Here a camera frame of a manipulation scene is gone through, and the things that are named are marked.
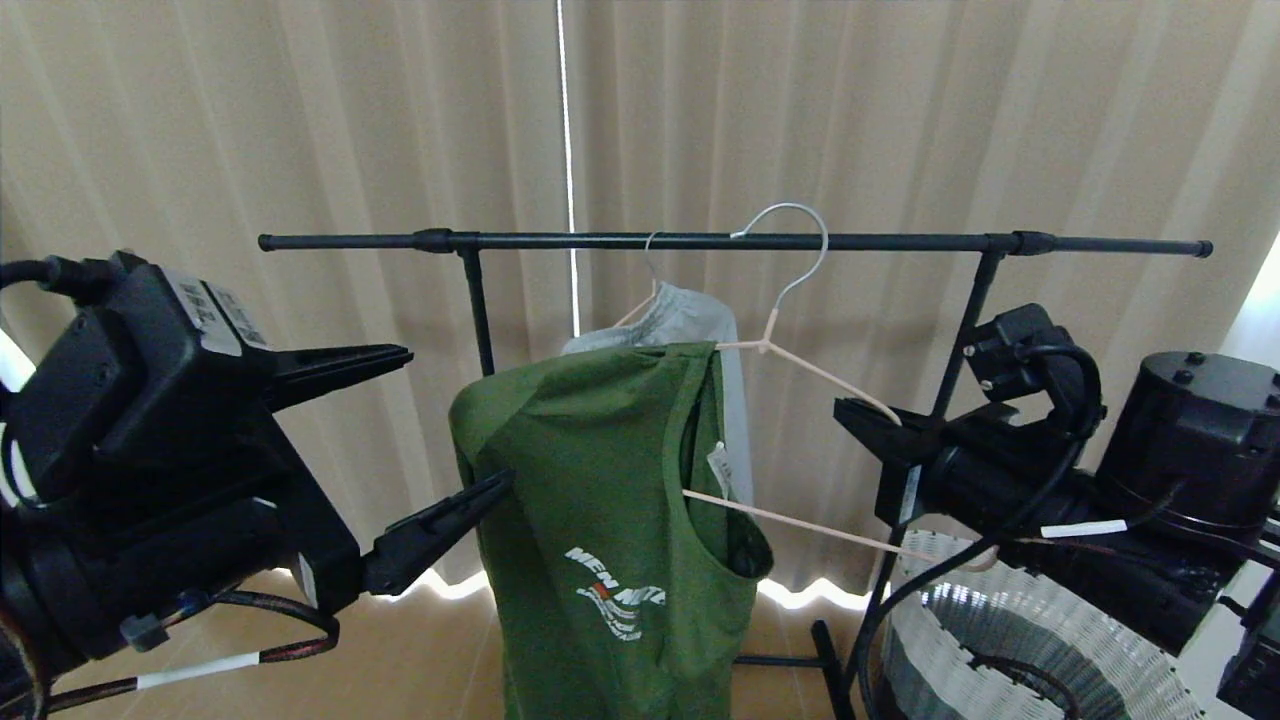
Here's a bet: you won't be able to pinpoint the green garment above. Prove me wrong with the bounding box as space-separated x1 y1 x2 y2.
448 342 775 720

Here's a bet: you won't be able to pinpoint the black clothes rack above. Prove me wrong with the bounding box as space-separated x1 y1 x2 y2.
258 228 1214 720

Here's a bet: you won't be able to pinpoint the black cable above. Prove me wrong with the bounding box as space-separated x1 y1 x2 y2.
848 343 1106 720
0 255 121 303

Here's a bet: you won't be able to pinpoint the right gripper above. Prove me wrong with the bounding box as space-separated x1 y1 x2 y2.
875 438 1096 543

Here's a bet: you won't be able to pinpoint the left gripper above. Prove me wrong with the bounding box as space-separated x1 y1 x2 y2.
20 344 517 663

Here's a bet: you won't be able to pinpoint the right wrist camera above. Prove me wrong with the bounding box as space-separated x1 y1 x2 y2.
960 303 1106 443

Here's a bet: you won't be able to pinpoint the pale grey shorts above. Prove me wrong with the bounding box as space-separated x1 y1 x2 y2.
560 282 757 503

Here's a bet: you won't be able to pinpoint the white laundry basket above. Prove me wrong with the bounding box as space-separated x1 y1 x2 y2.
878 530 1208 720

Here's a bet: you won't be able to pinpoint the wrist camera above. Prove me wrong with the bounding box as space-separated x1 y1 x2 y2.
960 303 1106 443
5 250 279 521

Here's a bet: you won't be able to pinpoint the pink clothes hanger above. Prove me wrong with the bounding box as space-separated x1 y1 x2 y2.
680 203 1001 574
615 232 668 331

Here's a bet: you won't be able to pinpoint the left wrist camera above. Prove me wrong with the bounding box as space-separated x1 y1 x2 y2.
5 250 279 521

